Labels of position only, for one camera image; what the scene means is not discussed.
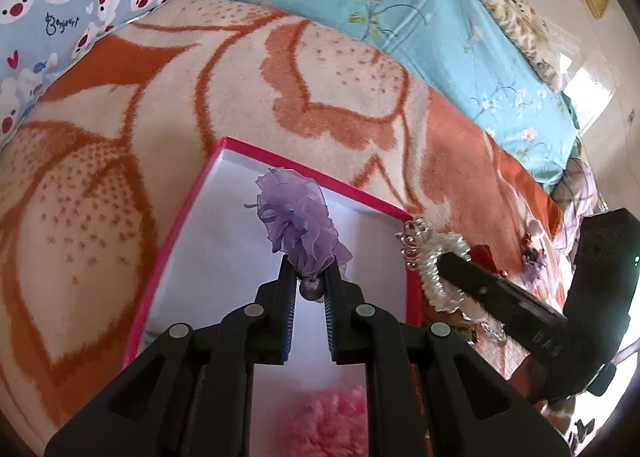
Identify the teal floral bed sheet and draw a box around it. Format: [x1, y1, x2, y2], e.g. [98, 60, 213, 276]
[151, 0, 585, 196]

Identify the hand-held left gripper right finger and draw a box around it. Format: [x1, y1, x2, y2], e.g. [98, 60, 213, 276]
[322, 268, 572, 457]

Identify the silver spiral hair tie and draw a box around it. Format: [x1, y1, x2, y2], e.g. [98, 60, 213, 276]
[395, 216, 506, 333]

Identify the purple ribbon hair clip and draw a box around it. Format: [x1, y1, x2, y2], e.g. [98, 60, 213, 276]
[520, 233, 552, 289]

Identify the pink ruffled scrunchie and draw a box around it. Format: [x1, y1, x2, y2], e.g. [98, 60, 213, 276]
[287, 384, 372, 457]

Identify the red bow hair clip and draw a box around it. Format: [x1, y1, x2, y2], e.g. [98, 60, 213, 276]
[469, 244, 512, 284]

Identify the pink shallow cardboard box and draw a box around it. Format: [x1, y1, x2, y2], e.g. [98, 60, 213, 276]
[122, 137, 427, 457]

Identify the orange and white blanket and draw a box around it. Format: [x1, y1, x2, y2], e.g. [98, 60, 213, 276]
[0, 0, 569, 457]

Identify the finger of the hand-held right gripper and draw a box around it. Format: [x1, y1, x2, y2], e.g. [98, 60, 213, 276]
[437, 253, 571, 364]

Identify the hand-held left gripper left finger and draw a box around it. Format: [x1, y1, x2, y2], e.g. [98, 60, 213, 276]
[44, 254, 301, 457]

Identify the pale purple cloth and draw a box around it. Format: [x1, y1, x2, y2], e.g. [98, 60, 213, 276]
[550, 156, 610, 249]

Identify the cream animal print pillow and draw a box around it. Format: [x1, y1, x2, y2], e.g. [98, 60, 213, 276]
[442, 0, 572, 94]

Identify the purple organza hair flower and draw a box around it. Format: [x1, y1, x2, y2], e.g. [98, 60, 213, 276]
[244, 168, 354, 306]

